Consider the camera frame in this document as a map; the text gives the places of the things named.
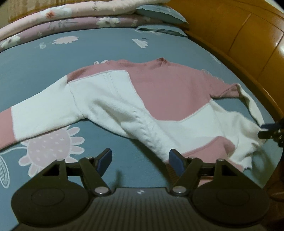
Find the blue floral bed sheet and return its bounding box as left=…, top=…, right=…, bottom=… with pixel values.
left=0, top=27, right=280, bottom=231

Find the blue pillow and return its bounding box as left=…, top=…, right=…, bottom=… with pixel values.
left=136, top=24, right=188, bottom=37
left=135, top=4, right=189, bottom=25

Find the pink and white sweater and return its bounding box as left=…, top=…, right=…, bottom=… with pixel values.
left=0, top=57, right=267, bottom=191

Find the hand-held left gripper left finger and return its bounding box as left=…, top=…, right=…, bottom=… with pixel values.
left=29, top=148, right=112, bottom=197

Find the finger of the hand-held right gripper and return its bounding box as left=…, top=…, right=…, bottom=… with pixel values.
left=260, top=119, right=284, bottom=131
left=257, top=131, right=284, bottom=147

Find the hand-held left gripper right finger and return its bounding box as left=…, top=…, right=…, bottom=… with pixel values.
left=169, top=148, right=253, bottom=197

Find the wooden bed headboard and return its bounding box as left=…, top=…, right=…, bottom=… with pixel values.
left=165, top=0, right=284, bottom=200

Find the light pink floral quilt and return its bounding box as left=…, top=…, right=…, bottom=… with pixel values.
left=0, top=0, right=171, bottom=39

